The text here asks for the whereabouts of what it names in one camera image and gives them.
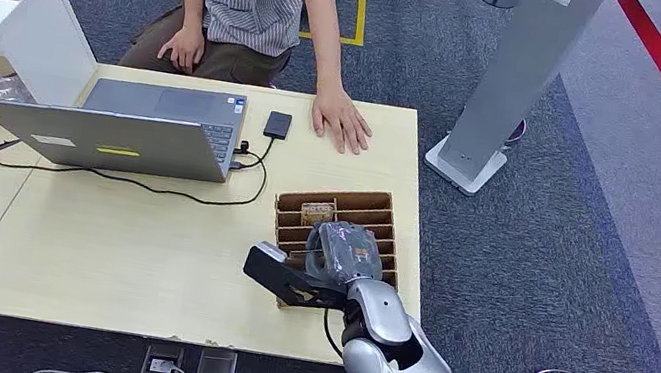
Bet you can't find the person's right hand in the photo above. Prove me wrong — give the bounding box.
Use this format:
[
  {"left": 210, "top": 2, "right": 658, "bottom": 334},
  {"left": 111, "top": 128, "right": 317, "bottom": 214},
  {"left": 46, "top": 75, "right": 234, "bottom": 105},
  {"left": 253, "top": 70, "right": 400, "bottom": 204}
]
[{"left": 154, "top": 21, "right": 211, "bottom": 78}]

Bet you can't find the person's left hand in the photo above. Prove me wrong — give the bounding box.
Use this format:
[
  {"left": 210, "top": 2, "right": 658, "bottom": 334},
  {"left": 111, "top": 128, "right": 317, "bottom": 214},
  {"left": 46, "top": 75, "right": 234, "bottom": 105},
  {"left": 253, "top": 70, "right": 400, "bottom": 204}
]
[{"left": 304, "top": 82, "right": 382, "bottom": 160}]

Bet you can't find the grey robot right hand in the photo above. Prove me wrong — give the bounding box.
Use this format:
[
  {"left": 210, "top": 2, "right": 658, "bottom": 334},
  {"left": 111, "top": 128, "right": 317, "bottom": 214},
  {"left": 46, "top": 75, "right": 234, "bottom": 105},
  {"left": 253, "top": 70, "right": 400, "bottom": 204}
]
[{"left": 299, "top": 216, "right": 392, "bottom": 293}]

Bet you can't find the cardboard slotted card holder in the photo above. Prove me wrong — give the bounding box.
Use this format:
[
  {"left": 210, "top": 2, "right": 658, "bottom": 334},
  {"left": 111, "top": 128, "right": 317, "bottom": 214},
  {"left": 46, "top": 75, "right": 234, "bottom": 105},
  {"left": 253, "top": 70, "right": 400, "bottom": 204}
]
[{"left": 256, "top": 174, "right": 415, "bottom": 329}]

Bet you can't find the brown printed card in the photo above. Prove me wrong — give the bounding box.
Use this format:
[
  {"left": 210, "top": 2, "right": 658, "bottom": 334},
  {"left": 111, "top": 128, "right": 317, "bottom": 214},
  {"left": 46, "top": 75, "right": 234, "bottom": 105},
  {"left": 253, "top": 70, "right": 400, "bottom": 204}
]
[{"left": 298, "top": 196, "right": 341, "bottom": 232}]

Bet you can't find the small black card reader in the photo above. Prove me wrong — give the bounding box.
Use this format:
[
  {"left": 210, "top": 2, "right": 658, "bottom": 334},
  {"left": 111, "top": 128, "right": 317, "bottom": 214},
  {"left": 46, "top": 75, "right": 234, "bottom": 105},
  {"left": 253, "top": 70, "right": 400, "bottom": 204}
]
[{"left": 262, "top": 109, "right": 295, "bottom": 142}]

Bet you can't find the grey laptop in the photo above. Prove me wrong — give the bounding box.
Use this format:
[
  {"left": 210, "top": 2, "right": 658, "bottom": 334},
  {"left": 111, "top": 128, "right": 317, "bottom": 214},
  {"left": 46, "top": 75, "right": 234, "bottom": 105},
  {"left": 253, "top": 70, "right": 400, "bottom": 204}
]
[{"left": 0, "top": 54, "right": 251, "bottom": 196}]

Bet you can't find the grey floor socket plate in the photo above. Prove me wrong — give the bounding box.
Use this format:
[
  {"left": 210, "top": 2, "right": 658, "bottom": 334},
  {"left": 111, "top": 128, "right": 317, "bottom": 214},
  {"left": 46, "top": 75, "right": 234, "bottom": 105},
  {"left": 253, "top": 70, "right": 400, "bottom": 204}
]
[{"left": 195, "top": 344, "right": 240, "bottom": 373}]

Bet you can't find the dark round floor object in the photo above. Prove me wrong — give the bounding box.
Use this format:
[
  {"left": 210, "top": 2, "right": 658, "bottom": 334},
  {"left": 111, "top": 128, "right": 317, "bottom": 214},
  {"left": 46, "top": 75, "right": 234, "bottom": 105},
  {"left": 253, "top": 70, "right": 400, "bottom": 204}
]
[{"left": 504, "top": 114, "right": 529, "bottom": 149}]

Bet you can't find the grey pillar kiosk stand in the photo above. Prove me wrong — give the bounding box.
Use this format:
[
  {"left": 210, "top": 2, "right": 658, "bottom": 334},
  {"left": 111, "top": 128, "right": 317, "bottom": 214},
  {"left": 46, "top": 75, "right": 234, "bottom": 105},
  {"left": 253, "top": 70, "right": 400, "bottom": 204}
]
[{"left": 417, "top": 0, "right": 607, "bottom": 216}]

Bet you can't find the floor socket with plug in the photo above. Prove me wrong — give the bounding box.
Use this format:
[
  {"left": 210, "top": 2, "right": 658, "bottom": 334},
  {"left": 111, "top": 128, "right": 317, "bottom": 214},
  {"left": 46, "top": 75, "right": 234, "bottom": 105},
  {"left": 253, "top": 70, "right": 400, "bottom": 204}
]
[{"left": 139, "top": 341, "right": 187, "bottom": 373}]

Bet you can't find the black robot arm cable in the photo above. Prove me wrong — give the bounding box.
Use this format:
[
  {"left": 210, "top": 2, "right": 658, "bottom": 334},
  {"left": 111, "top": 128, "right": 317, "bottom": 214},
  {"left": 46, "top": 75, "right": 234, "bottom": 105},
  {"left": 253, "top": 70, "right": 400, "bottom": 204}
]
[{"left": 316, "top": 307, "right": 353, "bottom": 360}]

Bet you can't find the long black cable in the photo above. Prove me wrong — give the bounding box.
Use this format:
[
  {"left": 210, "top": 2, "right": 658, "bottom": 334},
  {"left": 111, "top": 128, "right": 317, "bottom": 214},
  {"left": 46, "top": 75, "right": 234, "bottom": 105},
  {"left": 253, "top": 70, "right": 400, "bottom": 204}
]
[{"left": 0, "top": 86, "right": 278, "bottom": 216}]

